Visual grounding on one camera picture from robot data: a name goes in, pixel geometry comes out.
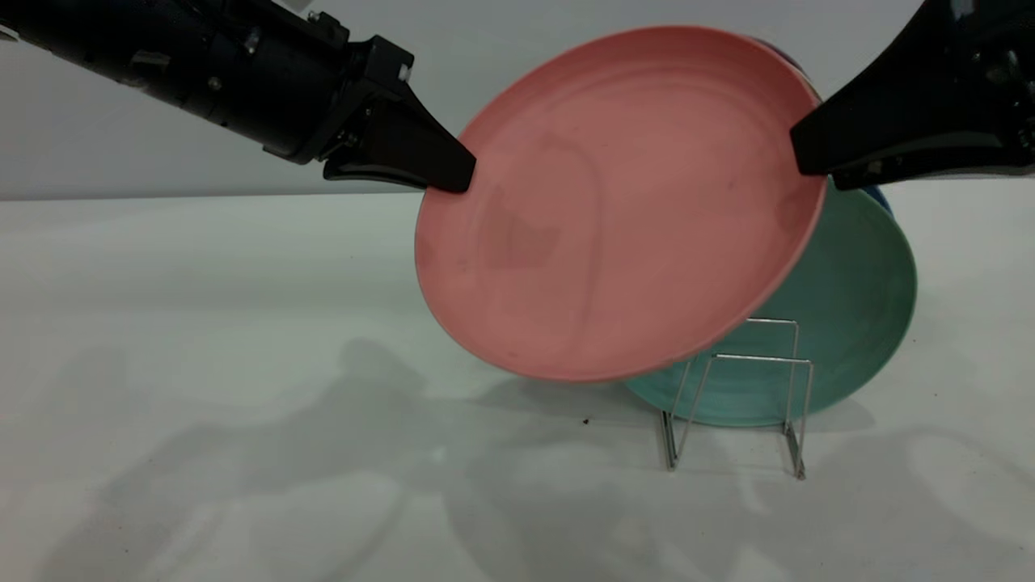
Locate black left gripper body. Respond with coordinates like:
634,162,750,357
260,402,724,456
194,0,415,166

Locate pink round plate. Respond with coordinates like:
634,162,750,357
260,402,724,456
414,24,830,383

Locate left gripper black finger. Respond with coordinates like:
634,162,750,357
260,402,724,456
356,83,478,193
323,162,450,192

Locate green plate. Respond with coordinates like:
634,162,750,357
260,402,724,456
623,182,919,428

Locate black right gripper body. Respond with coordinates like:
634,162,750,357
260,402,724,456
966,0,1035,151

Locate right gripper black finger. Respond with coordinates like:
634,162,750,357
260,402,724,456
831,136,1035,192
791,0,1000,176

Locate silver wire plate rack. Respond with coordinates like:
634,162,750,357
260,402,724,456
661,318,814,480

